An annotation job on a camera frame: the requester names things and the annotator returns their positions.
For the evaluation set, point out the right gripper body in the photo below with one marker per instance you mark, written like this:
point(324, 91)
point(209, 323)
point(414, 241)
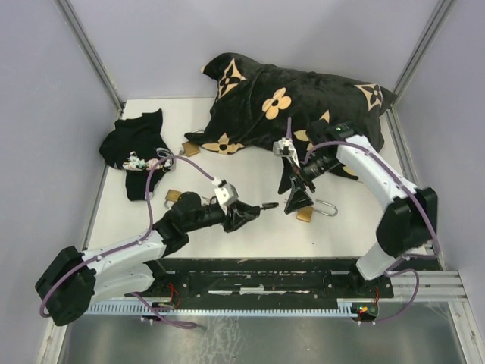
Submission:
point(298, 174)

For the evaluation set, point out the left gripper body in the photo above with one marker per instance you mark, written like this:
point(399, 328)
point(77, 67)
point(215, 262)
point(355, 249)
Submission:
point(230, 221)

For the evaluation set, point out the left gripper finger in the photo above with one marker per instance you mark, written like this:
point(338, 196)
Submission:
point(246, 209)
point(249, 216)

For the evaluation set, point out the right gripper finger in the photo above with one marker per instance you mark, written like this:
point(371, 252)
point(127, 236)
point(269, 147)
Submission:
point(297, 199)
point(286, 177)

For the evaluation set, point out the black padlock shackle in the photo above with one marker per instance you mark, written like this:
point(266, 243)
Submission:
point(269, 205)

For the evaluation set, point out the medium brass padlock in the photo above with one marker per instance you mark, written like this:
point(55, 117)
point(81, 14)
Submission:
point(171, 197)

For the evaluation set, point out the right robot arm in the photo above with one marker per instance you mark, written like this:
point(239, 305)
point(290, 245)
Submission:
point(409, 212)

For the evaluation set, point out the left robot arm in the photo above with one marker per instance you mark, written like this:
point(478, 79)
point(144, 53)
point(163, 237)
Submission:
point(76, 280)

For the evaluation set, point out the large brass padlock long shackle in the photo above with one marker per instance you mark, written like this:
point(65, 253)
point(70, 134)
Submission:
point(319, 207)

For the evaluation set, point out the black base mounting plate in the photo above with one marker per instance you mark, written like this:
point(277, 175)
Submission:
point(301, 277)

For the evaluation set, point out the black floral pillow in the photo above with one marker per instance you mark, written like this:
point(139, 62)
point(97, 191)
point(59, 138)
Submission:
point(257, 104)

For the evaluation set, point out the brass padlock near pillow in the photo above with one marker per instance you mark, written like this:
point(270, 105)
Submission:
point(189, 149)

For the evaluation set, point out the black printed garment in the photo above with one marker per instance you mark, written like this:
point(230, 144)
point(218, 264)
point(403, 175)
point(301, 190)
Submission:
point(136, 147)

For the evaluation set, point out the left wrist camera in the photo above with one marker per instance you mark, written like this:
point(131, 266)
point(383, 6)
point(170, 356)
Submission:
point(226, 193)

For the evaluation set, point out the slotted cable duct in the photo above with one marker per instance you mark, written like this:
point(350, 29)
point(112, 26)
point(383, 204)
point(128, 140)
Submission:
point(258, 305)

